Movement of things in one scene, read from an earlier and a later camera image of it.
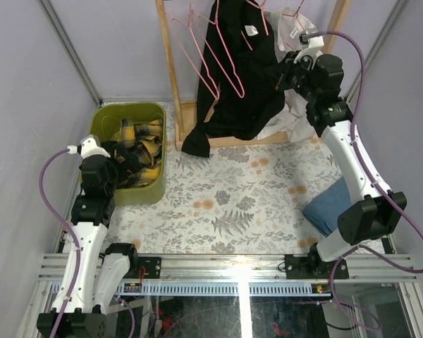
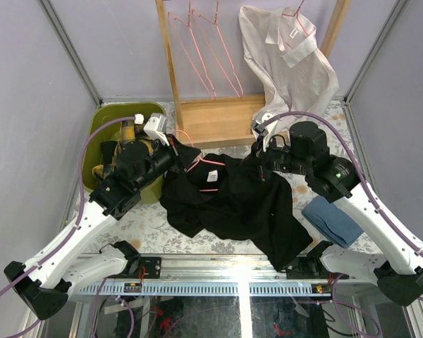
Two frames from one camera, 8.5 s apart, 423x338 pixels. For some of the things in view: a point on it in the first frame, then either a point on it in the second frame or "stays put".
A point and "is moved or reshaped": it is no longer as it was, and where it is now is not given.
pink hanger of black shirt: (264, 21) → (197, 161)
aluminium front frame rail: (236, 267) stays put
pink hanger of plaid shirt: (225, 47) is moved or reshaped
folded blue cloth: (323, 213) stays put
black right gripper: (287, 67) → (272, 141)
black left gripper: (112, 155) → (174, 151)
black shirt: (239, 92) → (235, 198)
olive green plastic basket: (105, 120) stays put
